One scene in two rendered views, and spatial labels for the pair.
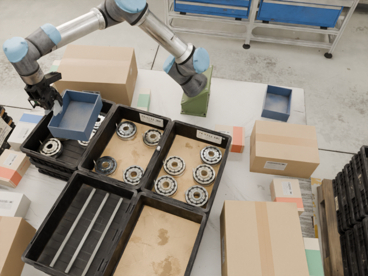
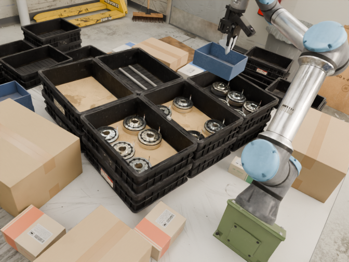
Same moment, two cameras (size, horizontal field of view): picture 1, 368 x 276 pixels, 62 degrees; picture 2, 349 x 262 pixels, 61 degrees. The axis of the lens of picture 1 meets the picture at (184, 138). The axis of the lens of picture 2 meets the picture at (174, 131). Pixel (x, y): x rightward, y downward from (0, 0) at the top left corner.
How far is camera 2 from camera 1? 1.46 m
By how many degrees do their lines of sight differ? 69
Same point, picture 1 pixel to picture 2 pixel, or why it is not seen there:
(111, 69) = (305, 140)
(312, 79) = not seen: outside the picture
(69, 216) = (156, 81)
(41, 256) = (139, 66)
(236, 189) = (93, 202)
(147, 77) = (311, 208)
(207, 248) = not seen: hidden behind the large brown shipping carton
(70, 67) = (314, 116)
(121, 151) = (193, 119)
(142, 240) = (105, 99)
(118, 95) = not seen: hidden behind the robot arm
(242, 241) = (35, 127)
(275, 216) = (22, 160)
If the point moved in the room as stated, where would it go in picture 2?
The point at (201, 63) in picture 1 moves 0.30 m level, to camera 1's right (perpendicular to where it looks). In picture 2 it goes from (250, 154) to (211, 228)
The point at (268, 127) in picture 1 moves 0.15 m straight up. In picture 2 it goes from (126, 251) to (129, 223)
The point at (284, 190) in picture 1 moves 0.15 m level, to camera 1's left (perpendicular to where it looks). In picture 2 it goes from (41, 228) to (74, 197)
